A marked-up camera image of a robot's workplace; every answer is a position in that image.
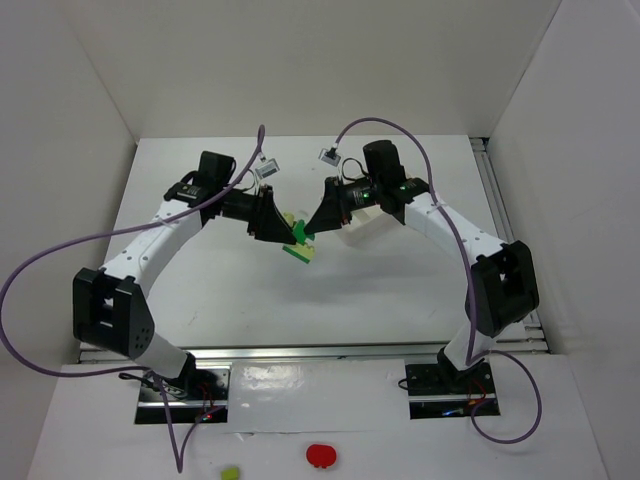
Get light green base brick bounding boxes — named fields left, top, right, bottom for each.
left=283, top=243, right=315, bottom=264

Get dark green base brick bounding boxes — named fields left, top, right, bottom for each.
left=292, top=219, right=315, bottom=245

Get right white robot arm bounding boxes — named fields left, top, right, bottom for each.
left=305, top=140, right=539, bottom=380

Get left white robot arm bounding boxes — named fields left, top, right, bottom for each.
left=72, top=151, right=296, bottom=391

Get white divided sorting tray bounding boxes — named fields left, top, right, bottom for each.
left=337, top=174, right=406, bottom=246

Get red round object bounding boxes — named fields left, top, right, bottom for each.
left=305, top=444, right=338, bottom=469

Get light green brick foreground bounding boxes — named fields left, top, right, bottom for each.
left=220, top=466, right=240, bottom=480

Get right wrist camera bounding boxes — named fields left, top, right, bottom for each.
left=319, top=146, right=341, bottom=167

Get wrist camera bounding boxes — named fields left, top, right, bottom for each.
left=255, top=158, right=280, bottom=180
left=319, top=146, right=341, bottom=167

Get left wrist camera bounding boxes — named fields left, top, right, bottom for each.
left=255, top=158, right=280, bottom=180

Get aluminium rail front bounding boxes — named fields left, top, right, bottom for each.
left=78, top=338, right=549, bottom=364

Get aluminium rail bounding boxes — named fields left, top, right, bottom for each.
left=469, top=136, right=546, bottom=331
left=78, top=338, right=549, bottom=364

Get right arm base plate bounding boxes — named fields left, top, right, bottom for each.
left=397, top=362, right=500, bottom=420

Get aluminium rail right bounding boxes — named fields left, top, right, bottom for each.
left=469, top=136, right=546, bottom=331

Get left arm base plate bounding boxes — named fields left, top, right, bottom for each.
left=133, top=367, right=231, bottom=425

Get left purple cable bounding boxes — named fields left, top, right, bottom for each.
left=0, top=124, right=268, bottom=474

